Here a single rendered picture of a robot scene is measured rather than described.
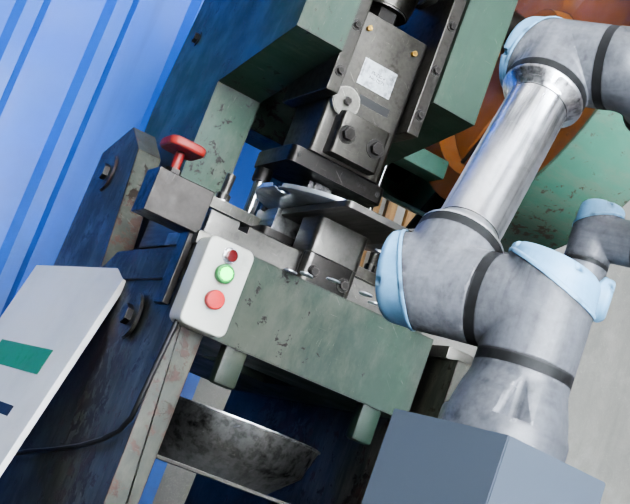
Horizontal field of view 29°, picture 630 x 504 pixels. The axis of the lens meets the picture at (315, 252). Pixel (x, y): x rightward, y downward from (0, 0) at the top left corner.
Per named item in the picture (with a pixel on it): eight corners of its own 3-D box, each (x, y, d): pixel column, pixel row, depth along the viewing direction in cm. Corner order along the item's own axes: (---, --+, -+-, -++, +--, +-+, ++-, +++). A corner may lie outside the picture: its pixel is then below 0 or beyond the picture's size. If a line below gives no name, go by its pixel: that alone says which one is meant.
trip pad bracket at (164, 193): (172, 305, 181) (219, 186, 185) (114, 280, 177) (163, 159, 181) (158, 305, 186) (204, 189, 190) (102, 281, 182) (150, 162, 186)
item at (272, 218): (340, 264, 217) (348, 241, 218) (269, 230, 211) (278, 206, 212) (317, 265, 225) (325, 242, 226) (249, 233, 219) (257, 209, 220)
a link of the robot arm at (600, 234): (651, 222, 200) (632, 284, 197) (586, 209, 205) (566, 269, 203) (643, 204, 193) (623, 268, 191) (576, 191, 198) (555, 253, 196)
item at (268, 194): (222, 183, 210) (224, 179, 210) (332, 248, 228) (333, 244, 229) (335, 190, 189) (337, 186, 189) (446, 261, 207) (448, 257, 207)
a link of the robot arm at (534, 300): (562, 363, 132) (599, 249, 135) (451, 333, 139) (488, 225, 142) (586, 389, 143) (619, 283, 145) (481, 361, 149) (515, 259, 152)
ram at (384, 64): (390, 182, 214) (444, 34, 220) (320, 145, 208) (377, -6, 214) (344, 189, 229) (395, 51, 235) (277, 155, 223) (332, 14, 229)
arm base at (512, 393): (589, 476, 137) (615, 394, 139) (507, 436, 128) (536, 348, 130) (491, 452, 149) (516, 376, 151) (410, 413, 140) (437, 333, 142)
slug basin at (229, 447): (334, 520, 202) (354, 463, 204) (155, 453, 188) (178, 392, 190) (252, 490, 232) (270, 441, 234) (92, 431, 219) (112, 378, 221)
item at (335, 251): (393, 309, 193) (420, 231, 196) (321, 275, 188) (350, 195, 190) (321, 307, 216) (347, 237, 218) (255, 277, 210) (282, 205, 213)
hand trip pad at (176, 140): (192, 194, 182) (210, 148, 184) (156, 177, 180) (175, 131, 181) (175, 197, 188) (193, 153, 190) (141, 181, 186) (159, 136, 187)
